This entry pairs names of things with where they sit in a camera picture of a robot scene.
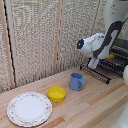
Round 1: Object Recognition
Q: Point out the narrow wooden screen post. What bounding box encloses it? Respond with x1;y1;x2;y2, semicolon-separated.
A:
52;0;65;76

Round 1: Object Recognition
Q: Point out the open toaster oven door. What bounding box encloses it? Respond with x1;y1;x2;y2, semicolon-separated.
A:
79;62;112;85

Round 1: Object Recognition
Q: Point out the wide wooden screen post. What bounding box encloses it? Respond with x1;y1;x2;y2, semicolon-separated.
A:
0;0;16;90

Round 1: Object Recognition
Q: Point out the black dish rack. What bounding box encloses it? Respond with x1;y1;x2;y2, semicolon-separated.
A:
96;36;128;80

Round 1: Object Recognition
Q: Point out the blue plastic mug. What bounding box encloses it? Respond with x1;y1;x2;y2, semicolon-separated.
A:
69;72;86;92

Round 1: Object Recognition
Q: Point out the yellow plastic bowl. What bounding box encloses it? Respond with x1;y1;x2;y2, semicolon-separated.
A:
47;85;67;103

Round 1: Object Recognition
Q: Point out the white floral-rim plate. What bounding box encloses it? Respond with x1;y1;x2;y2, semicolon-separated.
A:
6;91;54;128

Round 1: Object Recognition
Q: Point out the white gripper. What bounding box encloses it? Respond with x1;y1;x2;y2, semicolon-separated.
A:
87;57;100;70

